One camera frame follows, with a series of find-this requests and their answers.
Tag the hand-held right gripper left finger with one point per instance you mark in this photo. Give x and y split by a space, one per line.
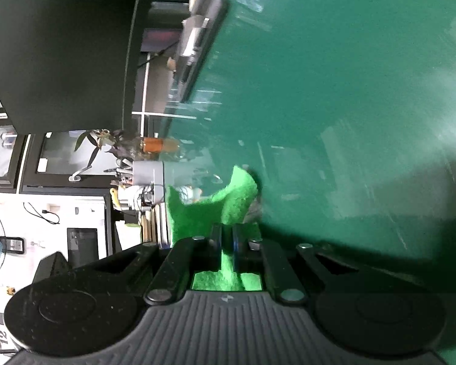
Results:
220 249

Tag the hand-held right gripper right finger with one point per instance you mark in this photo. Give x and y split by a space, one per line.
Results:
236 249

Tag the green cleaning cloth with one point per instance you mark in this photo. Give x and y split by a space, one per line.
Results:
182 216

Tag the stack of books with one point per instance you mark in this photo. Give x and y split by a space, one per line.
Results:
161 228

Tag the grey pen holder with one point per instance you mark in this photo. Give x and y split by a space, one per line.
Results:
148 173

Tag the black framed glass door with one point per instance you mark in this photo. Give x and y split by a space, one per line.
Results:
60 152

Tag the bunch of pens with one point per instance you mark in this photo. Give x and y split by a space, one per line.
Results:
121 171

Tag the orange pill bottle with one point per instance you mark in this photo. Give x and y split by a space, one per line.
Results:
152 145

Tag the potted plant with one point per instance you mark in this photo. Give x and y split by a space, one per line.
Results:
98 137

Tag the grey notebook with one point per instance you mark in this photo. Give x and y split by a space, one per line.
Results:
192 34

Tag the black curved monitor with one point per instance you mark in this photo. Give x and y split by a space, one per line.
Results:
60 45

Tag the black tray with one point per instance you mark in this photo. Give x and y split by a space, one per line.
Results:
218 15

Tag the small black wall device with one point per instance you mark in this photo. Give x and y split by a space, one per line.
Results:
15 245

